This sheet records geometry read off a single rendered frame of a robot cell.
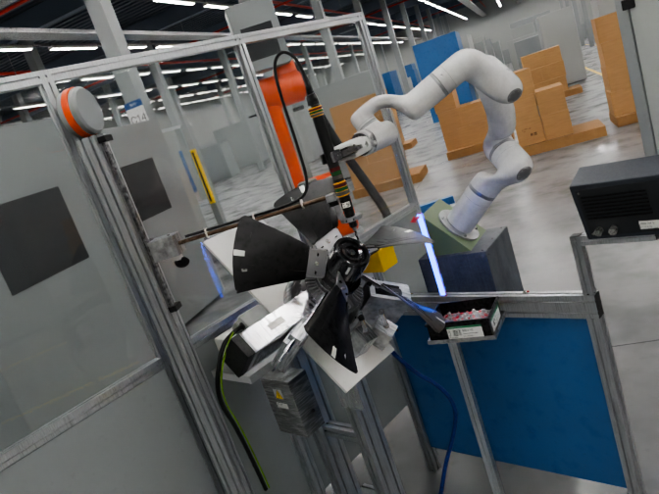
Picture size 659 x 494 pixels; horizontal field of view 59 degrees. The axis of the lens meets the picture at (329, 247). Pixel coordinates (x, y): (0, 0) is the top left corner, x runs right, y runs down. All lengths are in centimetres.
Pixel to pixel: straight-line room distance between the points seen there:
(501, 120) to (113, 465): 179
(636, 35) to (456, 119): 804
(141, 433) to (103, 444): 14
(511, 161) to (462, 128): 879
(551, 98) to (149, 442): 801
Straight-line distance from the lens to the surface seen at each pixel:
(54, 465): 214
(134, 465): 226
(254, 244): 171
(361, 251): 178
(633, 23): 322
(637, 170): 177
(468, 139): 1111
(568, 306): 201
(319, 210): 191
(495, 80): 203
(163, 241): 198
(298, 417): 207
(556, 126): 937
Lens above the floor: 166
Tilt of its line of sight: 13 degrees down
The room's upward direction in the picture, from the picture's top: 19 degrees counter-clockwise
